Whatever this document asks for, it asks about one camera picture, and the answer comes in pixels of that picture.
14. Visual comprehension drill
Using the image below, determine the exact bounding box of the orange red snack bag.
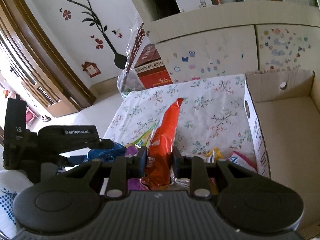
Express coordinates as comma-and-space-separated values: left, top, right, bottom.
142, 98, 183, 190

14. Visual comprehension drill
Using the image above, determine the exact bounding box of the pink white snack packet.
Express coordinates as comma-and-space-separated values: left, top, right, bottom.
228, 151, 257, 173

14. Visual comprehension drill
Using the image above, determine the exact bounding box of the plastic bag with branches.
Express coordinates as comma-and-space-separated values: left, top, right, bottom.
117, 20, 149, 98

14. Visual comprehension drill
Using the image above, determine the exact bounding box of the cardboard box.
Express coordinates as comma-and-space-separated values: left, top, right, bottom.
244, 69, 319, 239

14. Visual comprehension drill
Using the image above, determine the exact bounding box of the wooden door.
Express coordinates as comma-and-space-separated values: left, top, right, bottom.
1, 0, 96, 117

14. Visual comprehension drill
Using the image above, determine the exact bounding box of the floral tablecloth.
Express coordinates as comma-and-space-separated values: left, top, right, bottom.
104, 74, 256, 164

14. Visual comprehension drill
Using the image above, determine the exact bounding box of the black vase wall sticker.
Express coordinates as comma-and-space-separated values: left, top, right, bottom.
65, 0, 127, 70

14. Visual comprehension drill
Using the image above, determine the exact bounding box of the blue snack bag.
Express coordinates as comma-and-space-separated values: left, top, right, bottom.
60, 142, 126, 167

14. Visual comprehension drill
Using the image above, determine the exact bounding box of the white dotted glove hand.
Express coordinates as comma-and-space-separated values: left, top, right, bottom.
0, 170, 34, 239

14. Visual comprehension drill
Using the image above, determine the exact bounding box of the cream cabinet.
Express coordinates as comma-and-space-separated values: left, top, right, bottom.
131, 0, 319, 82

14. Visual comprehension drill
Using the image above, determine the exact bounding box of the yellow snack packet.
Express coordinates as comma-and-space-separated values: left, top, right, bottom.
204, 147, 225, 163

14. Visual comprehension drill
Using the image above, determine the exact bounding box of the green snack bag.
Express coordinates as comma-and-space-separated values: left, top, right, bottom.
132, 124, 156, 149

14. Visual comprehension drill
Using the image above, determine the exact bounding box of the purple snack bag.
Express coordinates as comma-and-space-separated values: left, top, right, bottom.
126, 146, 149, 192

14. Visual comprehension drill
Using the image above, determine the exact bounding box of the red house socket sticker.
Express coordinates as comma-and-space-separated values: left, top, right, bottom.
81, 61, 101, 78

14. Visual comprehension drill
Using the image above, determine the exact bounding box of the red brown carton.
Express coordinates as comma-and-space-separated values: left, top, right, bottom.
134, 44, 173, 89

